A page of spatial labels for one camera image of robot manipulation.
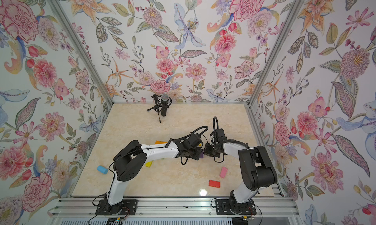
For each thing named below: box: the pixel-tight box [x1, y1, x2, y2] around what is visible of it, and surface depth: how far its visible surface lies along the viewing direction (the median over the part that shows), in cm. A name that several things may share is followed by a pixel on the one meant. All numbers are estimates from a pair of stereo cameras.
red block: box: [208, 180, 221, 189], surface depth 84 cm
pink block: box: [219, 166, 228, 179], surface depth 88 cm
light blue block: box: [96, 165, 109, 175], surface depth 88 cm
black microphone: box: [161, 93, 169, 117], surface depth 100 cm
